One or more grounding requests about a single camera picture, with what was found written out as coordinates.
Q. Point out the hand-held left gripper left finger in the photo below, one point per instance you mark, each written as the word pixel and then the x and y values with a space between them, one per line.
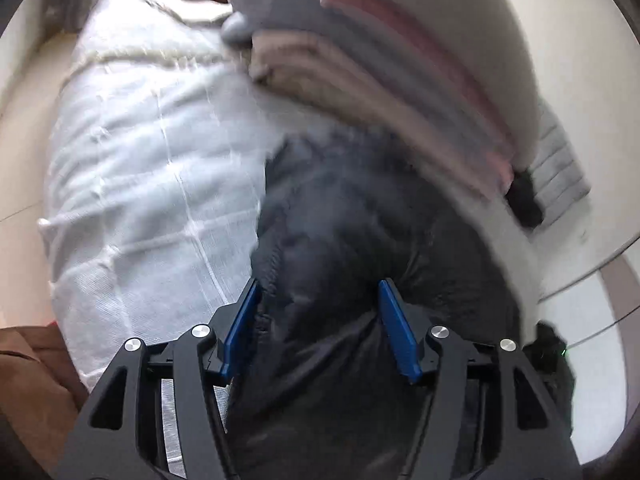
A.
pixel 242 330

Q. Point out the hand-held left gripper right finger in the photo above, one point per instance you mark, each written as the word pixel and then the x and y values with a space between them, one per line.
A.
pixel 400 330

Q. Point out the black puffer jacket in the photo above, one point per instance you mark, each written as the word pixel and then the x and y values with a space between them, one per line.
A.
pixel 340 240

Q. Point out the small black cloth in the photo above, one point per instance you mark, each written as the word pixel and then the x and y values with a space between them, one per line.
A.
pixel 525 200

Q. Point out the white quilted blanket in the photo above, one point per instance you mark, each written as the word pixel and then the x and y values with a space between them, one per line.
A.
pixel 145 175

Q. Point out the grey ribbed mat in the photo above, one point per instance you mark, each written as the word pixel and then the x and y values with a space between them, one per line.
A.
pixel 560 170

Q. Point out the brown cloth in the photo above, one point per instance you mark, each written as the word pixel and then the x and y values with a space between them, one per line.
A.
pixel 35 390

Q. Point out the pink folded garment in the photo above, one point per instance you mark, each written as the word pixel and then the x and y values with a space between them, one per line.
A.
pixel 380 15

